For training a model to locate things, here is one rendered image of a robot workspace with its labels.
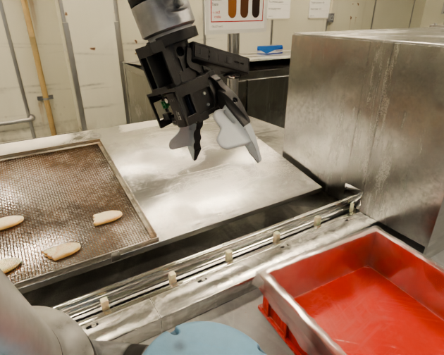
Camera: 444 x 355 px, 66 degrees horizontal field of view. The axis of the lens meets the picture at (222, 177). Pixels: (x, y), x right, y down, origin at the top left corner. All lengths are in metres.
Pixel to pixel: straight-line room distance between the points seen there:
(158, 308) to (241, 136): 0.37
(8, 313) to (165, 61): 0.36
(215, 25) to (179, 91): 1.05
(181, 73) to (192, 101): 0.04
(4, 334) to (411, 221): 0.87
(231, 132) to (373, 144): 0.54
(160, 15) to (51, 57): 3.83
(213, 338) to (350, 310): 0.51
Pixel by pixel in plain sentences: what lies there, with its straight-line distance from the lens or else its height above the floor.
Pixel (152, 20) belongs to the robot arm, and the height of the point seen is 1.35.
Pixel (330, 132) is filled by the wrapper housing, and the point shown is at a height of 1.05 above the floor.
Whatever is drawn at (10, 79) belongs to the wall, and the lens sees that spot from 4.28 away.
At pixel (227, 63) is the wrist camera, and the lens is 0.53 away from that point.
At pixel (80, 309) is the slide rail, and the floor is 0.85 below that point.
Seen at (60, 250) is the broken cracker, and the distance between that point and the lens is 0.81.
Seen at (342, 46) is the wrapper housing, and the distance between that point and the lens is 0.99.
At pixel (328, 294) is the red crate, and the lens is 0.80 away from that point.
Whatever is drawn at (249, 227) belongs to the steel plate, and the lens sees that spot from 0.97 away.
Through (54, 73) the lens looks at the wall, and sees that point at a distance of 4.30.
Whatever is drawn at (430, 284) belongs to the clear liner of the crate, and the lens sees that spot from 0.81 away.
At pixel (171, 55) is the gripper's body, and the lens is 0.48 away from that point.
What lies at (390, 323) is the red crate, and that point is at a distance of 0.78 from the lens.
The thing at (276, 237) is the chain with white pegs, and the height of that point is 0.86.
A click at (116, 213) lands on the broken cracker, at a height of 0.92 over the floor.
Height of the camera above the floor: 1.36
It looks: 26 degrees down
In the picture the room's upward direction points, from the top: straight up
